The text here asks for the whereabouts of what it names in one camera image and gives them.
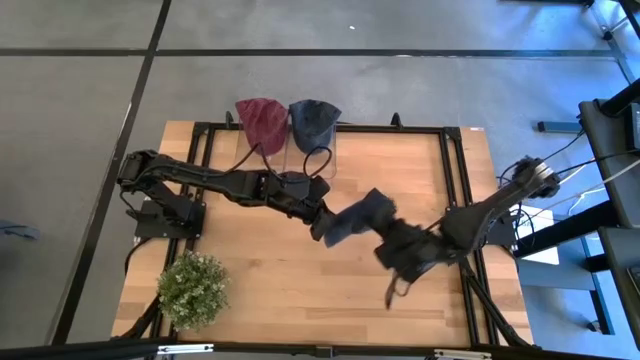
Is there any black aluminium table frame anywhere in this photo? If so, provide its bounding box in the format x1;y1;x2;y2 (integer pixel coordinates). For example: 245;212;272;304
112;110;536;351

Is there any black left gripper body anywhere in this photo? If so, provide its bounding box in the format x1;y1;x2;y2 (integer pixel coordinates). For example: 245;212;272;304
257;170;335;229

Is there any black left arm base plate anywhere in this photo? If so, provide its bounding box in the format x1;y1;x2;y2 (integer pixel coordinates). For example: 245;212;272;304
133;198;207;240

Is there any grey desk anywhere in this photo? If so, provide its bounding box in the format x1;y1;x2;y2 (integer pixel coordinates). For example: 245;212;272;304
578;79;640;229

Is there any blue bar on floor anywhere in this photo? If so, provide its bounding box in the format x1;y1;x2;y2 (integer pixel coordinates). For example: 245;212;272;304
537;120;584;135

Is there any thin black floor cable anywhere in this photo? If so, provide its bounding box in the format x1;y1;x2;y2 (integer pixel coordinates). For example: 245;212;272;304
542;130;586;164

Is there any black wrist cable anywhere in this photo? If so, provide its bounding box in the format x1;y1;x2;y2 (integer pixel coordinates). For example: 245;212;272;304
224;141;284;177

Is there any black base cable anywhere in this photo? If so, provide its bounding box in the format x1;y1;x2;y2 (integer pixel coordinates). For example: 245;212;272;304
123;237;151;275

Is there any black overhead crossbar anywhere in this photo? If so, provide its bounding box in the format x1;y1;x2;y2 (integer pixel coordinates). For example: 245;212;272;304
0;337;640;360

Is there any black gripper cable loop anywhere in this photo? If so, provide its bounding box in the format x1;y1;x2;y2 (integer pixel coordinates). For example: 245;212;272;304
301;145;334;180

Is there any long black floor cable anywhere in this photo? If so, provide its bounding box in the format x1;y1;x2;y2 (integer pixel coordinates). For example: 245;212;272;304
554;149;640;177

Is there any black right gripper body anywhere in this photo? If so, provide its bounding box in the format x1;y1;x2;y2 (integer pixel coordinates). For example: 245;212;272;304
373;217;451;285

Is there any maroon cap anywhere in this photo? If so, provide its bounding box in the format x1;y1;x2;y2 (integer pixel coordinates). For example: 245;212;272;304
234;97;291;158

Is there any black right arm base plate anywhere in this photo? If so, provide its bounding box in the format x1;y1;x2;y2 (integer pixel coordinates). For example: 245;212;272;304
485;209;520;247

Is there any dark grey side table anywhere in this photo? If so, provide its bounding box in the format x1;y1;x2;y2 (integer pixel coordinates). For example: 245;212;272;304
597;225;640;351

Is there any navy blue cap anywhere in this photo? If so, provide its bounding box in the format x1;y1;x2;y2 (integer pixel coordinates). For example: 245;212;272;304
323;187;399;249
288;98;343;155

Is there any blue metal stand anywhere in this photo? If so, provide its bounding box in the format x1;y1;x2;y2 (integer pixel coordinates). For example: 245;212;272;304
517;232;617;336

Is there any white floor cable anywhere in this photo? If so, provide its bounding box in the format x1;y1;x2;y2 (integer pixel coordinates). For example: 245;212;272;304
549;159;640;201

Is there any metal stand frame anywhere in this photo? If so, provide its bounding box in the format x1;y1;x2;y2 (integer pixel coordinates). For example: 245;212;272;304
499;0;640;84

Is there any green artificial plant ball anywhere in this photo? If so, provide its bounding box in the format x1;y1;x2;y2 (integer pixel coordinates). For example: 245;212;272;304
157;249;231;332

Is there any silver metal bracket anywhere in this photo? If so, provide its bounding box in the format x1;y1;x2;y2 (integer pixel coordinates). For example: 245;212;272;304
432;348;494;360
156;343;215;356

